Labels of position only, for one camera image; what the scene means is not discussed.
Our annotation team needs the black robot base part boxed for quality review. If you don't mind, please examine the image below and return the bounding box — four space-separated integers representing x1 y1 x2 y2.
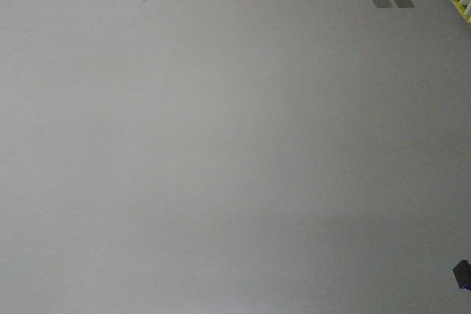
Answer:
453 260 471 290

